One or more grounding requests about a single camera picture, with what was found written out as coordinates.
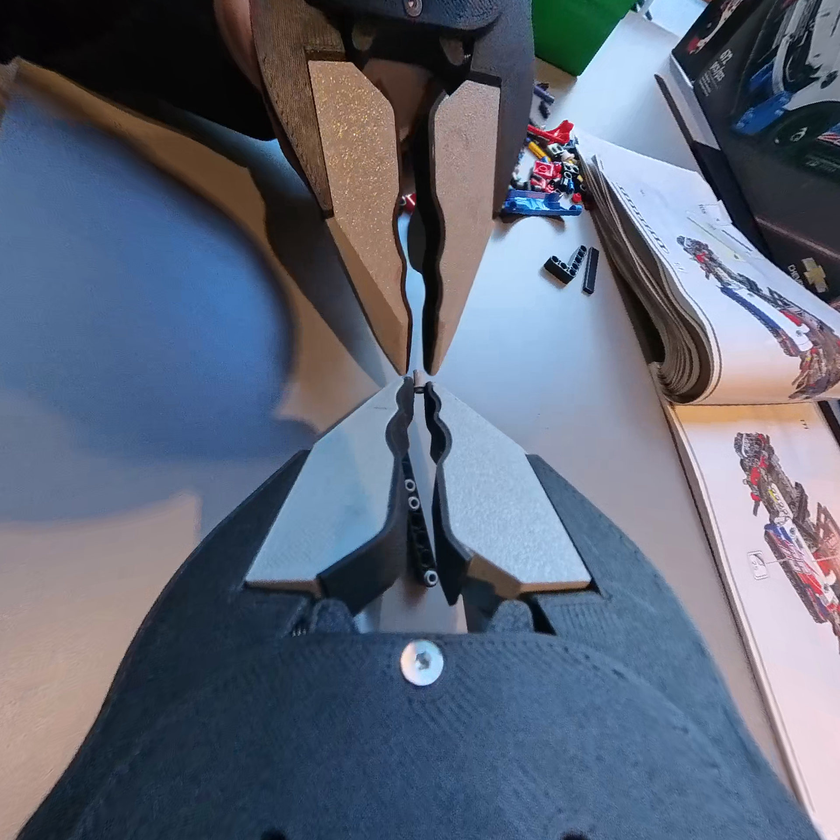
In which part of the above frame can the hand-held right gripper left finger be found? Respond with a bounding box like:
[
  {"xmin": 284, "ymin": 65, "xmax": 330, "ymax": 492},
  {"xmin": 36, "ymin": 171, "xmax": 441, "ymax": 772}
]
[{"xmin": 246, "ymin": 374, "xmax": 419, "ymax": 632}]

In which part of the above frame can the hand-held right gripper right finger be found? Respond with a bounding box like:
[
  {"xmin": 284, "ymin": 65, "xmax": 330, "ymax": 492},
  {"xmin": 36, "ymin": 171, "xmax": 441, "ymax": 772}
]
[{"xmin": 424, "ymin": 381, "xmax": 593, "ymax": 616}]

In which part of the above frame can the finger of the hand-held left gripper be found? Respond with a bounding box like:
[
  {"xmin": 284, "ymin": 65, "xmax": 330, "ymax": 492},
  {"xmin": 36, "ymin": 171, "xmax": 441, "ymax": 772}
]
[
  {"xmin": 307, "ymin": 60, "xmax": 414, "ymax": 376},
  {"xmin": 410, "ymin": 84, "xmax": 505, "ymax": 375}
]

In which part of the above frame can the long black toy beam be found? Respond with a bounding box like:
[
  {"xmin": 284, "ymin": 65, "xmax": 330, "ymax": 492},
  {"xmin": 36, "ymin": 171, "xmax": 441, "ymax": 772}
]
[{"xmin": 399, "ymin": 453, "xmax": 439, "ymax": 587}]

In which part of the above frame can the grey desk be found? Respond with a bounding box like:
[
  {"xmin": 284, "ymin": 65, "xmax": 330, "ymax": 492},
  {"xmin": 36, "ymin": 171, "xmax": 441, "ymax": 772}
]
[{"xmin": 0, "ymin": 13, "xmax": 815, "ymax": 840}]

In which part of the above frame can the person's left hand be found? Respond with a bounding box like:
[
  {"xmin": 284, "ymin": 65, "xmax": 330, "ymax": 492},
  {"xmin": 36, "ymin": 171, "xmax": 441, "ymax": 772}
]
[{"xmin": 213, "ymin": 0, "xmax": 263, "ymax": 96}]

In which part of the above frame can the blue curved toy panel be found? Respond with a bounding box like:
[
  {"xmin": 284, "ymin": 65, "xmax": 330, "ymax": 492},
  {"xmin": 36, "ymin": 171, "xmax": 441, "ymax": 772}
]
[{"xmin": 502, "ymin": 193, "xmax": 585, "ymax": 219}]

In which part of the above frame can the pile of toy building pieces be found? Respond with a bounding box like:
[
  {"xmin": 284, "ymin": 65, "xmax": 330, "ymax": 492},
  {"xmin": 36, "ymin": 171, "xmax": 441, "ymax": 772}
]
[{"xmin": 502, "ymin": 82, "xmax": 592, "ymax": 221}]

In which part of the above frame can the black angled toy beam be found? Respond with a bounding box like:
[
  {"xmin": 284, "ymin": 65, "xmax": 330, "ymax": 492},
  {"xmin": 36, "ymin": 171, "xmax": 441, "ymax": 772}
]
[{"xmin": 543, "ymin": 245, "xmax": 588, "ymax": 285}]

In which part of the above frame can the green plastic bin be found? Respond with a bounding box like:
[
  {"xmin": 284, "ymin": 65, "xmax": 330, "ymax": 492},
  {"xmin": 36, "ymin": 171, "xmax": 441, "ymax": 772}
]
[{"xmin": 532, "ymin": 0, "xmax": 637, "ymax": 76}]

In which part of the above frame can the open toy instruction booklet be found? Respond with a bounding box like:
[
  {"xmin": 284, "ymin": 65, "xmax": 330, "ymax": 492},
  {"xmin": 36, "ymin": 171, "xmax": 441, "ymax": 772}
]
[{"xmin": 574, "ymin": 131, "xmax": 840, "ymax": 840}]

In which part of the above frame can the black toy set box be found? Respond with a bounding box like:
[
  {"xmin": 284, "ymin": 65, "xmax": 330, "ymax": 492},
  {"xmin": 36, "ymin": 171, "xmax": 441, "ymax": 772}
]
[{"xmin": 656, "ymin": 0, "xmax": 840, "ymax": 303}]

